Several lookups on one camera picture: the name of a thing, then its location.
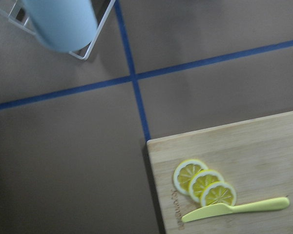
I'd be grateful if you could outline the bamboo cutting board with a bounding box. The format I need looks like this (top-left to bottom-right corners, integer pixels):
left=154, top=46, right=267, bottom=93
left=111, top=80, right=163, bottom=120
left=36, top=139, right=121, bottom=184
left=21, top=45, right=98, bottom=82
left=147, top=111, right=293, bottom=234

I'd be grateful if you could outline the white wire cup rack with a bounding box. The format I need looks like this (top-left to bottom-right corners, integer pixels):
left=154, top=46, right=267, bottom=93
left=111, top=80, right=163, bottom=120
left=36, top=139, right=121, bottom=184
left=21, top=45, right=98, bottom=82
left=0, top=0, right=115, bottom=60

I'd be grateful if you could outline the lemon slice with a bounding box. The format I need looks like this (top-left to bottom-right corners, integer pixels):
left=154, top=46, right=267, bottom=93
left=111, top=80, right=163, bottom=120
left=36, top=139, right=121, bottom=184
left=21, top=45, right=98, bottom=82
left=200, top=181, right=237, bottom=207
left=188, top=169, right=225, bottom=203
left=172, top=158, right=208, bottom=195

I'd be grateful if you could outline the light blue plastic cup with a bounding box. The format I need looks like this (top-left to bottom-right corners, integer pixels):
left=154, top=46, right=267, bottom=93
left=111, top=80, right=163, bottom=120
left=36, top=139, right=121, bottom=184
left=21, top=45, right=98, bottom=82
left=23, top=0, right=98, bottom=53

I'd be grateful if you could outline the yellow plastic knife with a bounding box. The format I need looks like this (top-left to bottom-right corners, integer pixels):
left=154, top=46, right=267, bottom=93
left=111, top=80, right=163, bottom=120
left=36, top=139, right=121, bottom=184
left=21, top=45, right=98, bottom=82
left=181, top=197, right=290, bottom=222

